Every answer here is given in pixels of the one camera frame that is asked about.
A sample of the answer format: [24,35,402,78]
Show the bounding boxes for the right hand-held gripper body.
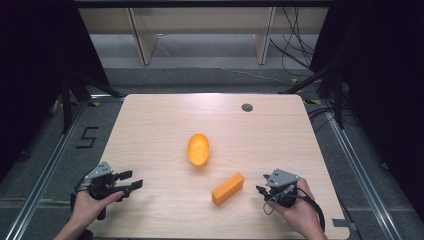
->
[265,167,301,210]

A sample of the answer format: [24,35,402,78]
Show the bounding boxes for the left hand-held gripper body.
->
[84,161,132,221]

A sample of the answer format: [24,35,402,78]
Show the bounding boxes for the orange soap bar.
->
[211,171,246,207]

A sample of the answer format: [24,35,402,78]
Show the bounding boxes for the orange oval soap dish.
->
[186,132,211,168]

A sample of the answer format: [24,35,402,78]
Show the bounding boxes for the person's left hand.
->
[70,179,125,230]

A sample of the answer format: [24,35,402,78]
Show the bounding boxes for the person's right hand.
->
[266,177,324,235]

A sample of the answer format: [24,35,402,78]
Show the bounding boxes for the black metal stand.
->
[279,64,347,130]
[60,70,125,135]

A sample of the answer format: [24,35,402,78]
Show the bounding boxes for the grey tape patch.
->
[331,217,358,232]

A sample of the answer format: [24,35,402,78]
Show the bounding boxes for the black curtain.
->
[309,0,424,223]
[0,0,112,183]

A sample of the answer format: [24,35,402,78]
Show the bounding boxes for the thin grey wire loop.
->
[262,199,278,216]

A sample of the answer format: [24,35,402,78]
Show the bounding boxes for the thick black gripper cable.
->
[293,187,327,234]

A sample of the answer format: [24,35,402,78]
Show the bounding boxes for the aluminium floor rail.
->
[2,95,92,240]
[322,101,403,240]

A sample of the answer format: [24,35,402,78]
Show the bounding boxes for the black floor cables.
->
[307,105,338,133]

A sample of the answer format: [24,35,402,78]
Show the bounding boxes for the thin white floor cable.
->
[155,32,292,85]

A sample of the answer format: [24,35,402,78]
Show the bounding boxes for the light wooden furniture frame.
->
[78,6,330,67]

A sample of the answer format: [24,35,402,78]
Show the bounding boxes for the bundle of black hanging cables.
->
[269,6,322,78]

